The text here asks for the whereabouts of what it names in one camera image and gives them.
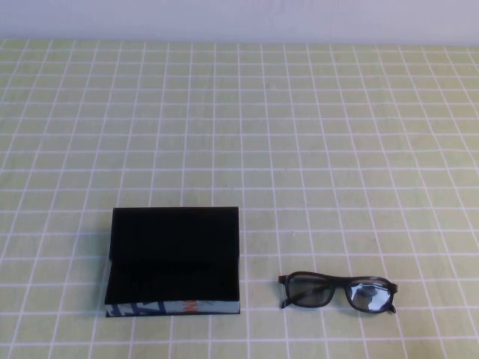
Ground black glasses case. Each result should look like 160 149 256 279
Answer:
103 206 242 319

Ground black framed glasses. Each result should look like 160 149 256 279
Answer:
277 271 399 314

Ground green checked tablecloth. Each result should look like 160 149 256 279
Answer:
0 37 479 359

